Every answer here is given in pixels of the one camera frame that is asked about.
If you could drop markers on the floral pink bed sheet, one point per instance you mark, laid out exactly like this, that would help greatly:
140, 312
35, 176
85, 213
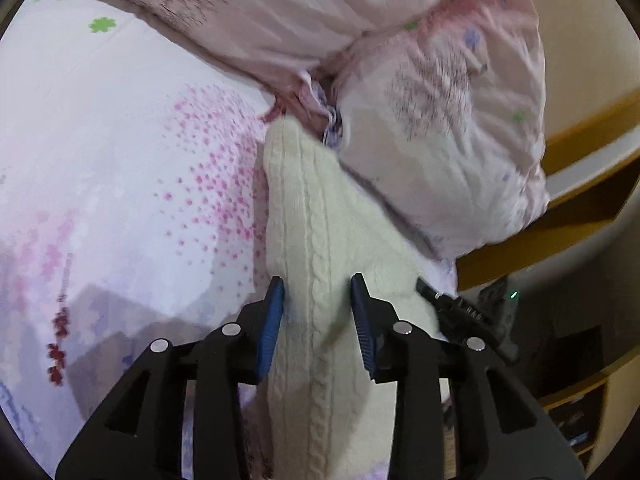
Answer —
125, 160

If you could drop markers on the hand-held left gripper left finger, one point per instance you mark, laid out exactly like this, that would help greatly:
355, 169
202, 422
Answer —
270, 325

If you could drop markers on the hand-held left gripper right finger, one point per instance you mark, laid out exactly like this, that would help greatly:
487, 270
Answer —
362, 325

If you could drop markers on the wooden bed frame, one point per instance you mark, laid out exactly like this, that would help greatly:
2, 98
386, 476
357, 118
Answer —
575, 185

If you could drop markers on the wooden shelf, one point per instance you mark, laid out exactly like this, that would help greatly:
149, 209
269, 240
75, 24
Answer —
585, 410

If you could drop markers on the pink floral pillow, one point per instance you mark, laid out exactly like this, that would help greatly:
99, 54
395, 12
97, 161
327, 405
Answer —
450, 150
280, 10

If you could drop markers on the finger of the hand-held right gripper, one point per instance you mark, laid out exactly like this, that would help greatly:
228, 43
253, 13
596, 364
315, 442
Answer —
457, 315

